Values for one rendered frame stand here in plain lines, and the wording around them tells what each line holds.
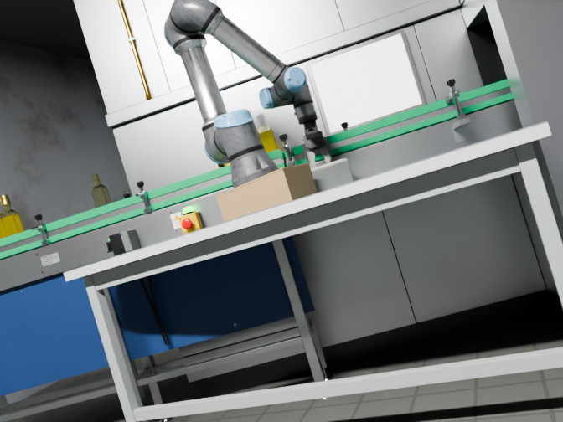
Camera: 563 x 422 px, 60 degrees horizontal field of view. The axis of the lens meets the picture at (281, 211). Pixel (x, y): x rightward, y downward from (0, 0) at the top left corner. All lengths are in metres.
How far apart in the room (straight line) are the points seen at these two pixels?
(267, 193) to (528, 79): 1.00
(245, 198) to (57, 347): 1.18
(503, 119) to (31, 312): 2.04
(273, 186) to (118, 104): 1.20
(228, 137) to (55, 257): 1.01
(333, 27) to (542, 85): 0.88
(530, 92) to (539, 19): 0.25
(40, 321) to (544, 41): 2.19
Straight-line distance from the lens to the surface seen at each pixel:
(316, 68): 2.19
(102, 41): 2.52
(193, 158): 2.26
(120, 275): 1.81
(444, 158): 1.28
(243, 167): 1.47
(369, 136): 1.97
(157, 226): 1.99
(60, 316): 2.26
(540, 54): 1.95
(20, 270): 2.30
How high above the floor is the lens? 0.72
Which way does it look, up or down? level
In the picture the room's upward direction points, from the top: 17 degrees counter-clockwise
